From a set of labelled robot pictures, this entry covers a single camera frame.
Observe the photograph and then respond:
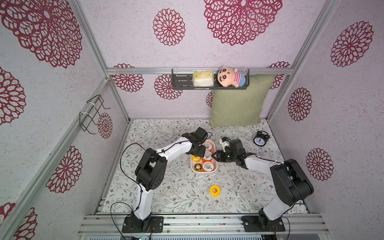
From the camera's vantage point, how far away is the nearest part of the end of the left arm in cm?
69

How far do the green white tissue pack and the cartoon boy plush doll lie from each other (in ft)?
0.14

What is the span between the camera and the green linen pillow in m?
0.97
